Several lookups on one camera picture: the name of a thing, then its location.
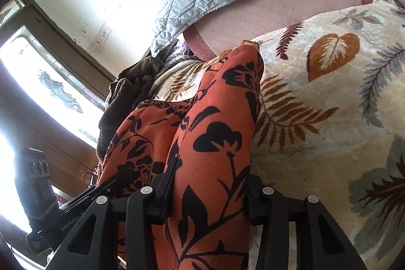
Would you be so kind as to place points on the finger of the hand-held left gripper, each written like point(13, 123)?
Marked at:
point(101, 189)

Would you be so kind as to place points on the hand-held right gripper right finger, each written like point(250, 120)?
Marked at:
point(254, 203)

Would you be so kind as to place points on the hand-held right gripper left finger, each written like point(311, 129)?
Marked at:
point(161, 194)

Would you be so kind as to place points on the orange floral pants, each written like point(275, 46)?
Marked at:
point(208, 118)

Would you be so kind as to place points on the cream leaf print blanket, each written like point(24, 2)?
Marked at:
point(316, 146)

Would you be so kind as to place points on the dark brown towel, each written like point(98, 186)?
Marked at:
point(126, 89)

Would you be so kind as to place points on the window with patterned glass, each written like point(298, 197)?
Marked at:
point(41, 74)

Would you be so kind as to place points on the grey striped cloth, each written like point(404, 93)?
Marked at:
point(177, 61)

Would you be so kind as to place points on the pink bed sheet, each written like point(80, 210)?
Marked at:
point(284, 7)

